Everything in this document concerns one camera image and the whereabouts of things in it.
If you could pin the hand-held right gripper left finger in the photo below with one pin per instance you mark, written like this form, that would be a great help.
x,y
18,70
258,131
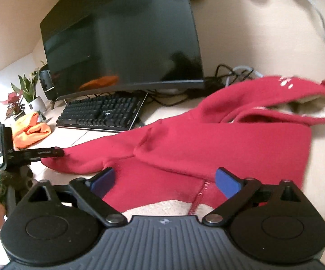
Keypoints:
x,y
103,181

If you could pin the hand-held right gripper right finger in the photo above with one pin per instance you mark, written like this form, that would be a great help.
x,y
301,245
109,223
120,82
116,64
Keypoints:
x,y
227,184

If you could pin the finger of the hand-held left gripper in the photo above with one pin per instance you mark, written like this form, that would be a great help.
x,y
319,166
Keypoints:
x,y
44,153

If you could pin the red hooded fleece garment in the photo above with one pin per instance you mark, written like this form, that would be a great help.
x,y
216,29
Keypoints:
x,y
193,146

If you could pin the orange cloth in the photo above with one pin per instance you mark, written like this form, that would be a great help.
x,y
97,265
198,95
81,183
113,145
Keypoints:
x,y
30,135

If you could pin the red leaf potted plant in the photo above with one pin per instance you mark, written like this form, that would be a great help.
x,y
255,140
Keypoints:
x,y
11,104

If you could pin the green plant in white pot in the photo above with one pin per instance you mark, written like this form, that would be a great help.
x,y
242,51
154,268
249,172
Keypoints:
x,y
31,92

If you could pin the black mechanical keyboard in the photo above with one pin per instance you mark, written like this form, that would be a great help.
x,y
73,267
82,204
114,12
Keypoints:
x,y
100,112

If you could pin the black speaker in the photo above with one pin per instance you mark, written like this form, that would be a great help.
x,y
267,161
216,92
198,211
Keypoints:
x,y
47,84

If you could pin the black power adapter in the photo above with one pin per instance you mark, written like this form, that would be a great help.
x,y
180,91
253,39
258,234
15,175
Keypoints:
x,y
214,82

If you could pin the black computer monitor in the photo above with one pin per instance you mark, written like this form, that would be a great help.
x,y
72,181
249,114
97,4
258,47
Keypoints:
x,y
123,39

